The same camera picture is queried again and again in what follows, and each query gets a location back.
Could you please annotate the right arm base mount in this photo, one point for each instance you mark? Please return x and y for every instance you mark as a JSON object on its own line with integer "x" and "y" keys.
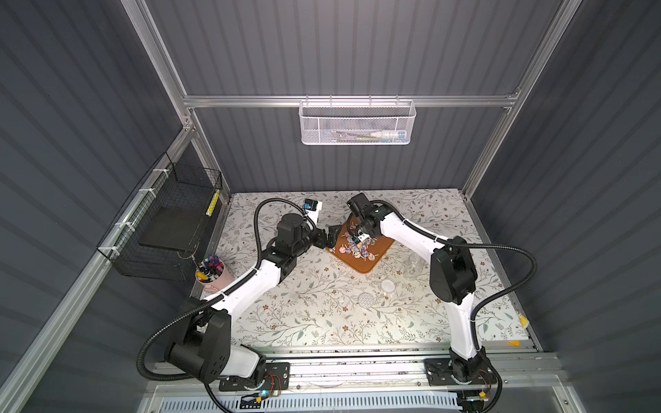
{"x": 450, "y": 371}

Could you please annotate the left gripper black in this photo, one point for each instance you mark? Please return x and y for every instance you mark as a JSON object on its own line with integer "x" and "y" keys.
{"x": 328, "y": 237}

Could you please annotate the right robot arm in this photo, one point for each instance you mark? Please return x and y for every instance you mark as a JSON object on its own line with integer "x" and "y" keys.
{"x": 452, "y": 276}

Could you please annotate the pile of colourful lollipops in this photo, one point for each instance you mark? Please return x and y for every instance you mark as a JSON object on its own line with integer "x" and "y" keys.
{"x": 358, "y": 247}

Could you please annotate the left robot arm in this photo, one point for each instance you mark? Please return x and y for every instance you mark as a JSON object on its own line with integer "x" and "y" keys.
{"x": 202, "y": 348}

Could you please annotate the white wire mesh basket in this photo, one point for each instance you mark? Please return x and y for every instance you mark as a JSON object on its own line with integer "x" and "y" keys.
{"x": 318, "y": 118}

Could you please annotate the brown wooden tray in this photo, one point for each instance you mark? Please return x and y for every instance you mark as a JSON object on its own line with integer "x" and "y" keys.
{"x": 362, "y": 267}

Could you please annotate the black wire basket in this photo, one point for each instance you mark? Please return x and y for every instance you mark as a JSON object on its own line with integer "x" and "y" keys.
{"x": 163, "y": 231}

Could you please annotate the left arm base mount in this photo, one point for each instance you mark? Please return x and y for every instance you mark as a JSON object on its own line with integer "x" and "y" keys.
{"x": 269, "y": 377}

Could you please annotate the yellow tape scraps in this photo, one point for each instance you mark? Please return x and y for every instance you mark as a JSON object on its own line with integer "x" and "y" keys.
{"x": 518, "y": 331}

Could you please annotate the yellow tag on basket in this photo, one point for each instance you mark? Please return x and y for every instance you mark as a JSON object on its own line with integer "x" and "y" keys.
{"x": 213, "y": 203}

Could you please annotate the pens in white basket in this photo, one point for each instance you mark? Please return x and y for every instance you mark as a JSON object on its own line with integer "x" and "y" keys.
{"x": 382, "y": 136}

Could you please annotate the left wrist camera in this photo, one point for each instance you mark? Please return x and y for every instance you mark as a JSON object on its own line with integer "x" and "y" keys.
{"x": 312, "y": 209}

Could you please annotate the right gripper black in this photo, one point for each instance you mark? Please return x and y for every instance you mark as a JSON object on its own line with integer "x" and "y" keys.
{"x": 362, "y": 234}

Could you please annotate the pink pen cup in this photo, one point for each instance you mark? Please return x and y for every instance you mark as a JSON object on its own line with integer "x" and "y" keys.
{"x": 213, "y": 275}

